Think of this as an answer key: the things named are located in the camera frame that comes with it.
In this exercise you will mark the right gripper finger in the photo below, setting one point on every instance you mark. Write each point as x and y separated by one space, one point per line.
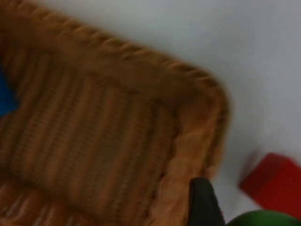
203 204

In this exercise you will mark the green ball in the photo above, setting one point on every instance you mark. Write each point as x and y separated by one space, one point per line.
263 219

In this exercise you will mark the blue cube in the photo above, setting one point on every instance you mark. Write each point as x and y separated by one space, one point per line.
5 94

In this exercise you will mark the red cube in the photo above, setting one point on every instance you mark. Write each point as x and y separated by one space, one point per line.
274 181

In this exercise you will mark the pale brown wicker basket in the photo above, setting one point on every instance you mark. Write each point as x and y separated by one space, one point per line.
94 131

